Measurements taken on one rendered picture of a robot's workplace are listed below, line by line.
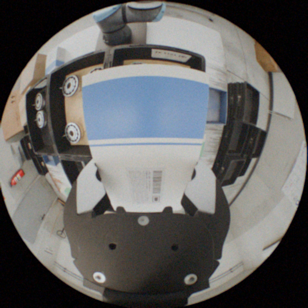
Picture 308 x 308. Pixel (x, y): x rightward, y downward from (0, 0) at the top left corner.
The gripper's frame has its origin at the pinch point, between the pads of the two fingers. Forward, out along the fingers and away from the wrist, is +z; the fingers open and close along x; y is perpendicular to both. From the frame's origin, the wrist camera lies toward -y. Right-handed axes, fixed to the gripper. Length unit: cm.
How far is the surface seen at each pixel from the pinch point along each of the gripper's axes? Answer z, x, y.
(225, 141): 70, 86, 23
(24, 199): 5, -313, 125
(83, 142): 27.9, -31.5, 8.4
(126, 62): 28.2, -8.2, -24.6
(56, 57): 33, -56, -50
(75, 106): 28.1, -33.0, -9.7
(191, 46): 41, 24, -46
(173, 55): 21.5, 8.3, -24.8
